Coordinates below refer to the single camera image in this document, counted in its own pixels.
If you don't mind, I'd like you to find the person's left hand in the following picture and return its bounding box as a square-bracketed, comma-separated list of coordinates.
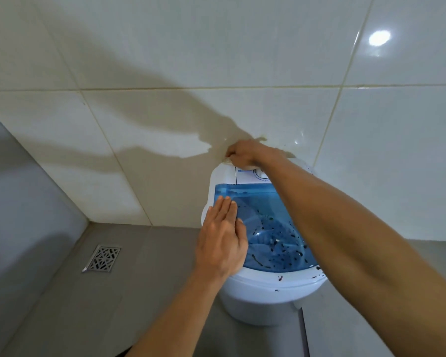
[194, 195, 250, 282]

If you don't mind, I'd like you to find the person's right hand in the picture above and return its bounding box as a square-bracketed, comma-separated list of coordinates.
[225, 140, 273, 169]

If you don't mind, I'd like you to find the small white washing machine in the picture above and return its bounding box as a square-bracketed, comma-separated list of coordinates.
[201, 158, 328, 327]

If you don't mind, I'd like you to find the person's left forearm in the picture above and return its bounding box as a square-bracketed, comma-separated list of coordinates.
[126, 269, 227, 357]

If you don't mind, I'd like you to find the person's right forearm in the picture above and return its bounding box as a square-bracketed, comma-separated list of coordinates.
[259, 147, 446, 357]

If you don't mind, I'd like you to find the blue transparent washer lid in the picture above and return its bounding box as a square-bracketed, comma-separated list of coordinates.
[213, 183, 318, 274]

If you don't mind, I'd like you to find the metal floor drain grate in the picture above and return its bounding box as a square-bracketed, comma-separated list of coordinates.
[82, 245, 122, 273]

